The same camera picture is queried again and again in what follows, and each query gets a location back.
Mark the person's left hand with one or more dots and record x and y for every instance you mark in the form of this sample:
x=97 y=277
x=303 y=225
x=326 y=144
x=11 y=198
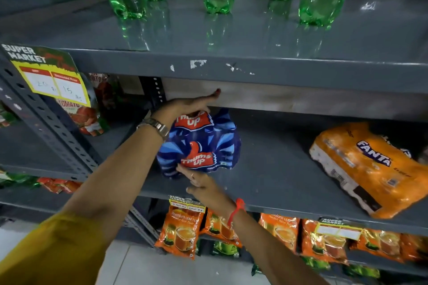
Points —
x=182 y=107

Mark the person's right hand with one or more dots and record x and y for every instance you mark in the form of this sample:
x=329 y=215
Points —
x=210 y=191

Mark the person's left fingers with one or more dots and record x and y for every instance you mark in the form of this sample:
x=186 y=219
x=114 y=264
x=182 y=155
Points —
x=207 y=98

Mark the person's right fingers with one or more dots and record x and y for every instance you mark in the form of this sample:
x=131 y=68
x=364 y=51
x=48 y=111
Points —
x=189 y=172

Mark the blue shrink-wrapped soda pack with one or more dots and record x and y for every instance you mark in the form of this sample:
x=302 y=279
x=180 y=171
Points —
x=207 y=144

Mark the person's left forearm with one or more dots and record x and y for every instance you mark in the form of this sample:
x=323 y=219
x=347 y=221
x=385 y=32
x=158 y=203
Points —
x=117 y=178

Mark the person's right forearm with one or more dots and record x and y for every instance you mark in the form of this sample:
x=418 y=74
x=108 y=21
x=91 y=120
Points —
x=274 y=251

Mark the small green yellow price tag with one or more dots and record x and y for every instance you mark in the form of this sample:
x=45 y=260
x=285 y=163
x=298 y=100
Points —
x=187 y=204
x=339 y=229

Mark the silver metal wristwatch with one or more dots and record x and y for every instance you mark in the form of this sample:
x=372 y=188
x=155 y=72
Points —
x=156 y=125

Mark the row of orange tea packets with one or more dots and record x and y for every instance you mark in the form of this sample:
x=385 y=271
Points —
x=182 y=231

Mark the grey metal shelf rack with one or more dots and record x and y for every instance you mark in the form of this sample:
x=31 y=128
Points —
x=267 y=72

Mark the green tea packet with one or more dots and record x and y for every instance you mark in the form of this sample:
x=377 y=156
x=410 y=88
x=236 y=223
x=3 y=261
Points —
x=362 y=271
x=226 y=248
x=316 y=263

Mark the red tomato soup packet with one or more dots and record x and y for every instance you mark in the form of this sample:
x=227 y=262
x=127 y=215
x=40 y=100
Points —
x=88 y=119
x=103 y=89

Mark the red snack packets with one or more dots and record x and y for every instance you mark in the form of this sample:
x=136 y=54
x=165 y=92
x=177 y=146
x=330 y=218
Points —
x=60 y=185

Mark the large green yellow price tag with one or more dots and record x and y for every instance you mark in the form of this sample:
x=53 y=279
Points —
x=50 y=76

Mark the yellow sleeve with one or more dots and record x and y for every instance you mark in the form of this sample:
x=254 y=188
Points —
x=50 y=251

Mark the green snack packet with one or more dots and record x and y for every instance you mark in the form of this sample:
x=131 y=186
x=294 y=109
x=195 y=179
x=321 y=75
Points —
x=6 y=117
x=15 y=179

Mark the orange shrink-wrapped soda pack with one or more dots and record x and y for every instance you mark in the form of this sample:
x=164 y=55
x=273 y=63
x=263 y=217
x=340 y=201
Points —
x=371 y=168

